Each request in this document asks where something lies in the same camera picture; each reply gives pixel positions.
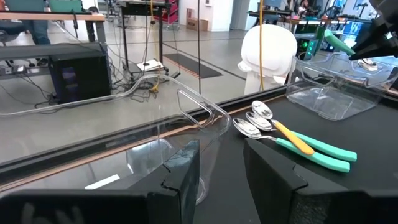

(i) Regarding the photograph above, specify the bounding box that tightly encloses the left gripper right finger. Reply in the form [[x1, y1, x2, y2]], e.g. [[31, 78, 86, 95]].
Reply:
[[243, 138, 398, 224]]

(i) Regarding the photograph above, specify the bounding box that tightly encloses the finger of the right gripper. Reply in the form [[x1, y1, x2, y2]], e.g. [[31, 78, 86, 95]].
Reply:
[[348, 34, 398, 62], [353, 15, 394, 54]]

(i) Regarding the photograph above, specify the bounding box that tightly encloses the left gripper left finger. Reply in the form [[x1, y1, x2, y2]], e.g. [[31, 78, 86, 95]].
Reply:
[[0, 139, 200, 224]]

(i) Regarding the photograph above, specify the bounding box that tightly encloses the green handle silver spoon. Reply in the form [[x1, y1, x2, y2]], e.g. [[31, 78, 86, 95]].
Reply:
[[324, 29, 379, 72], [232, 117, 351, 174], [244, 111, 358, 162]]

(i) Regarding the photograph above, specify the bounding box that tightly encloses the orange handle silver spoon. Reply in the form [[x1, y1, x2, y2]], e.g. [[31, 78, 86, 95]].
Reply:
[[251, 100, 315, 156]]

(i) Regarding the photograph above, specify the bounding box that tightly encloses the blue lit monitor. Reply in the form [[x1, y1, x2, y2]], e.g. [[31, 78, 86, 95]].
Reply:
[[340, 21, 365, 47]]

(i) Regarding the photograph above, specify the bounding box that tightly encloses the clear plastic bin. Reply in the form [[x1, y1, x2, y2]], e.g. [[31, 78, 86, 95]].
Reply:
[[285, 51, 398, 121], [0, 73, 233, 206]]

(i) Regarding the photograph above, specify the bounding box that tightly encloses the person in white suit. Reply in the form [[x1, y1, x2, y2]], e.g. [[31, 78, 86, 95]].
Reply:
[[238, 24, 298, 96]]

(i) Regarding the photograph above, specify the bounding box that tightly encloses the black equipment cabinet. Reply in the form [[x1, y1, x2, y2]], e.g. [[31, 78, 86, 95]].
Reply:
[[48, 51, 112, 105]]

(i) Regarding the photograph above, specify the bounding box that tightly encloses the dark grey workbench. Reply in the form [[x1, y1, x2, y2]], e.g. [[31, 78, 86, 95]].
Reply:
[[0, 42, 108, 80]]

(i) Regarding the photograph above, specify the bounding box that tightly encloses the black mat orange edge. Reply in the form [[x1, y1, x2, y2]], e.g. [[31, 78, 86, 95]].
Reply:
[[164, 53, 223, 80]]

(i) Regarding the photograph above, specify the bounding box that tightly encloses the cardboard box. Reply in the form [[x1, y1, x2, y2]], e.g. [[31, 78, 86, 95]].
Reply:
[[185, 8, 210, 32]]

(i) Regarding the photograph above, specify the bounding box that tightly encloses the black office chair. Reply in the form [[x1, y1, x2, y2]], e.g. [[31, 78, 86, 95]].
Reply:
[[0, 21, 29, 47]]

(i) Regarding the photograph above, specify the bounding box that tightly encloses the wooden top desk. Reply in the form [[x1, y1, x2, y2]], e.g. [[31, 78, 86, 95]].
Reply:
[[0, 11, 108, 47]]

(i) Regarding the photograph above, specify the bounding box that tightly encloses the red tool cart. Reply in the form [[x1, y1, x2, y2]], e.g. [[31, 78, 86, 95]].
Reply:
[[160, 0, 180, 24]]

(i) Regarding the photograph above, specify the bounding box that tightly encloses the teal panel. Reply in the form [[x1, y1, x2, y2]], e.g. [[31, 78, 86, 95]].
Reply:
[[47, 0, 83, 14], [4, 0, 45, 13]]

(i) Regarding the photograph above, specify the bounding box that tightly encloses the black metal stand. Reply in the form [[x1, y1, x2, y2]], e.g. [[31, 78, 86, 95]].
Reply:
[[118, 0, 181, 80]]

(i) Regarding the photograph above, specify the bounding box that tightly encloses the yellow hanging cable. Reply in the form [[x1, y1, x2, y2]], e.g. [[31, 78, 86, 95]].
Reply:
[[258, 0, 266, 92], [149, 0, 162, 94]]

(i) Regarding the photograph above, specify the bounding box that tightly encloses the black floor cable tangle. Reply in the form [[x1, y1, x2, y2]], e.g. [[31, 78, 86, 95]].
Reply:
[[110, 70, 164, 105]]

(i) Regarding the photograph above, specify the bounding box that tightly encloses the black hanging cable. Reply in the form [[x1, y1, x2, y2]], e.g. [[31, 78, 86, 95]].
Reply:
[[197, 0, 201, 95]]

